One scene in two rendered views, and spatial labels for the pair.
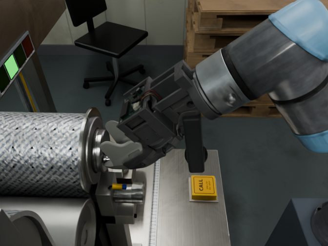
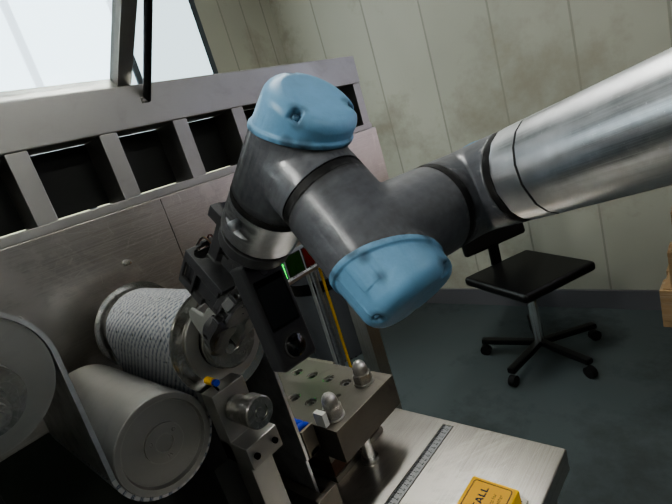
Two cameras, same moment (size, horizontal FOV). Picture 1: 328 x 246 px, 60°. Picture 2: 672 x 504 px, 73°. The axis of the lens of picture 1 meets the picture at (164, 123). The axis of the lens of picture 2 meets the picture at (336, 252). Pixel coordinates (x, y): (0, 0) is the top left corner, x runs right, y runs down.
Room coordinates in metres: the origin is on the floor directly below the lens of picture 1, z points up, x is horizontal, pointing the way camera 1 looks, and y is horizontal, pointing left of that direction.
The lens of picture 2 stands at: (0.03, -0.40, 1.46)
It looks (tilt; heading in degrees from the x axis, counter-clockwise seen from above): 14 degrees down; 43
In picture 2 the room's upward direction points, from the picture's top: 17 degrees counter-clockwise
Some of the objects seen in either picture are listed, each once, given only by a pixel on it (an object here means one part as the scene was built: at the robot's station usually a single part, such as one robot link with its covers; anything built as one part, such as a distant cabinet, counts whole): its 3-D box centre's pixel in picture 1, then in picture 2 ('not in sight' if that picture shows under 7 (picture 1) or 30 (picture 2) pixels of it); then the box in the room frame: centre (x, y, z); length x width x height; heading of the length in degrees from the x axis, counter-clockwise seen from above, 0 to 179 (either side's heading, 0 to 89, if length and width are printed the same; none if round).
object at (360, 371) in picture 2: not in sight; (360, 371); (0.55, 0.12, 1.05); 0.04 x 0.04 x 0.04
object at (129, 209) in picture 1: (124, 225); (269, 484); (0.29, 0.08, 1.05); 0.06 x 0.05 x 0.31; 88
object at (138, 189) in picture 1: (138, 192); (255, 410); (0.29, 0.05, 1.18); 0.04 x 0.02 x 0.04; 178
